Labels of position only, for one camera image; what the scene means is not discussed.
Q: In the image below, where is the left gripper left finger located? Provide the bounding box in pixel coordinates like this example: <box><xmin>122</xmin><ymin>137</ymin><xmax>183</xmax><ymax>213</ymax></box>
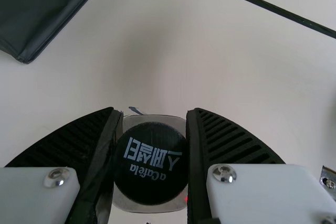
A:
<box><xmin>0</xmin><ymin>106</ymin><xmax>124</xmax><ymax>224</ymax></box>

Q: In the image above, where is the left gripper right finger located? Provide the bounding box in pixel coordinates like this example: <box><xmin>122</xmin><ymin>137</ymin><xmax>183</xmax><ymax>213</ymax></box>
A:
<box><xmin>184</xmin><ymin>106</ymin><xmax>336</xmax><ymax>224</ymax></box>

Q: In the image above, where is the dark coffee bottle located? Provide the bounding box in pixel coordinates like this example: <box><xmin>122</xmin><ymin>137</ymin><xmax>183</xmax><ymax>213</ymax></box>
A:
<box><xmin>112</xmin><ymin>106</ymin><xmax>188</xmax><ymax>213</ymax></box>

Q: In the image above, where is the dark grey bag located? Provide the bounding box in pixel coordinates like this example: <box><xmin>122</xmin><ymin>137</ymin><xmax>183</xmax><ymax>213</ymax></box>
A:
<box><xmin>0</xmin><ymin>0</ymin><xmax>113</xmax><ymax>65</ymax></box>

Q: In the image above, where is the black strip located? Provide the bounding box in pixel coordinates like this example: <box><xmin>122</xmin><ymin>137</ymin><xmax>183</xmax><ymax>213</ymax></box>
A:
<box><xmin>183</xmin><ymin>0</ymin><xmax>336</xmax><ymax>39</ymax></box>

